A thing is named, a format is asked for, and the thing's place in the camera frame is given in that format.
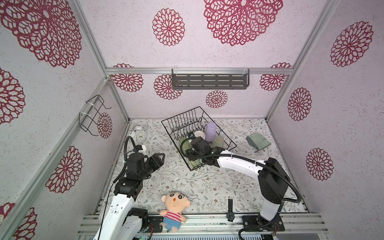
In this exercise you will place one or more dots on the white mug red inside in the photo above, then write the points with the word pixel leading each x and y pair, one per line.
pixel 199 134

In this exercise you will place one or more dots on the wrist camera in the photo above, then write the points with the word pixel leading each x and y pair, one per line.
pixel 142 149
pixel 191 135

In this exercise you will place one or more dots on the white alarm clock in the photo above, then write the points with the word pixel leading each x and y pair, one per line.
pixel 139 135

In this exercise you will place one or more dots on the green folded cloth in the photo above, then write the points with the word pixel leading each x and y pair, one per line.
pixel 258 141

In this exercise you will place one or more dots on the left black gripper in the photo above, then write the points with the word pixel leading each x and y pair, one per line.
pixel 156 162

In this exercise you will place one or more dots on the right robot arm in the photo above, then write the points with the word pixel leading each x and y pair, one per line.
pixel 275 184

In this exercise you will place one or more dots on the lilac plastic cup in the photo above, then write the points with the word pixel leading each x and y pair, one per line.
pixel 210 132

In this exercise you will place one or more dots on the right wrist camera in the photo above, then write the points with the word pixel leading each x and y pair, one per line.
pixel 191 135

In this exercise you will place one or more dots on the tall light green cup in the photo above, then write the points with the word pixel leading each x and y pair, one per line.
pixel 193 163

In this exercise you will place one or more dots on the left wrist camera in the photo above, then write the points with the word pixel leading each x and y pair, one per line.
pixel 142 149

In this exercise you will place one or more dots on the plush doll striped shirt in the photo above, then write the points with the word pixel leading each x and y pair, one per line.
pixel 176 203

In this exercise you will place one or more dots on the black wristwatch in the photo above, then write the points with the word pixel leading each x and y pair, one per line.
pixel 230 214

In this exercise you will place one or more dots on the black wire dish rack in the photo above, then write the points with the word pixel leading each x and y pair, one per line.
pixel 193 120

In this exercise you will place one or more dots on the grey wall shelf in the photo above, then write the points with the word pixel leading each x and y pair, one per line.
pixel 212 81

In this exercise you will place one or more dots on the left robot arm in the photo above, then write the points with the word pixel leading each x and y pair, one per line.
pixel 121 220

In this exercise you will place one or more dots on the bright green short cup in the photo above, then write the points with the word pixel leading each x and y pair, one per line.
pixel 184 144

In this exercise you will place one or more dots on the black wire wall basket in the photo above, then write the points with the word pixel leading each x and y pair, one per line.
pixel 96 121

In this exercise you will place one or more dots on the frosted pale green cup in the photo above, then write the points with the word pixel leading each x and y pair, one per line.
pixel 218 142

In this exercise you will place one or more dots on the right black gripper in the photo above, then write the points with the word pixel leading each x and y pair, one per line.
pixel 191 155

